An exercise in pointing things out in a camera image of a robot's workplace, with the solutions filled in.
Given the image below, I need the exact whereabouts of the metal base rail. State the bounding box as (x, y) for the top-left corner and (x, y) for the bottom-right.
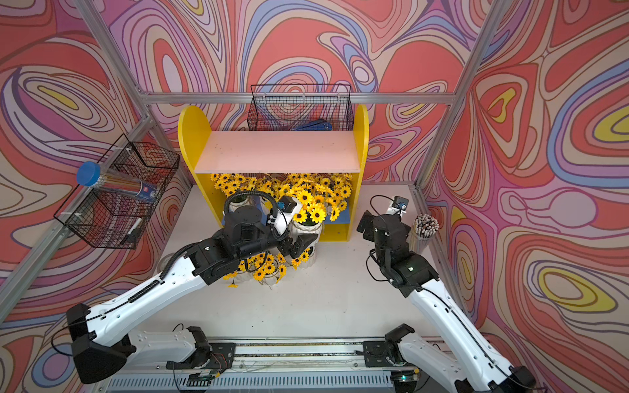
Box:
(97, 336), (507, 391)

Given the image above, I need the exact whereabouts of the yellow wooden shelf unit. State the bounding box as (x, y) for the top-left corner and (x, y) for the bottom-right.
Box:
(178, 105), (370, 242)

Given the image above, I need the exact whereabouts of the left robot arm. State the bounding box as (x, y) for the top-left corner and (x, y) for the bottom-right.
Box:
(67, 206), (318, 384)

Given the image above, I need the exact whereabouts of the clear cup of pencils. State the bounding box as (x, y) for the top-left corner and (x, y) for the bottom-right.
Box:
(408, 214), (440, 254)

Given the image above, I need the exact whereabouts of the shelf sunflower pot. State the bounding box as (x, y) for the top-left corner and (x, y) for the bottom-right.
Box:
(291, 247), (316, 270)
(251, 252), (288, 286)
(211, 174), (256, 211)
(286, 173), (316, 196)
(223, 260), (253, 288)
(313, 173), (354, 222)
(290, 191), (326, 248)
(254, 175), (292, 202)

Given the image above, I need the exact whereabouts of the black wire basket left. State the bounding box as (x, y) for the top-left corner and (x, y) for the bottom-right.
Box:
(54, 136), (180, 249)

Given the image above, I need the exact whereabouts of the black wire basket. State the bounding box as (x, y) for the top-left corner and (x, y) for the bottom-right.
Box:
(247, 83), (354, 131)
(54, 136), (180, 249)

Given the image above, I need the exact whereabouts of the clear tube blue cap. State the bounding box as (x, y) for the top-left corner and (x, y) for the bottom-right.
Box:
(76, 162), (159, 203)

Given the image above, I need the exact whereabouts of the black wire basket back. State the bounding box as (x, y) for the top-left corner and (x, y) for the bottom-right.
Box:
(247, 83), (354, 131)

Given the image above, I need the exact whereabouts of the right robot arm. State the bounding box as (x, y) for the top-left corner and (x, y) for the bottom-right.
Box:
(357, 211), (537, 392)

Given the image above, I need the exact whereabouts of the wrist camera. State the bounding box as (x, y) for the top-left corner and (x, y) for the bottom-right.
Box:
(268, 196), (302, 236)
(388, 196), (409, 217)

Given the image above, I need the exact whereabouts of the black marker in basket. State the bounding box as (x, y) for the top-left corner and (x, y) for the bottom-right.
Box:
(120, 217), (143, 246)

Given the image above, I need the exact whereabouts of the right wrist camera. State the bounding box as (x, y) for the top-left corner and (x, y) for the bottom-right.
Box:
(388, 196), (409, 217)

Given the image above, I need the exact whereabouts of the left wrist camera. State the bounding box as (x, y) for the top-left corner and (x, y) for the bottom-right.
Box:
(268, 196), (302, 236)

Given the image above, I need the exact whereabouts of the blue object in back basket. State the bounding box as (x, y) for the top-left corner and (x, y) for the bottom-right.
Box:
(292, 119), (333, 131)

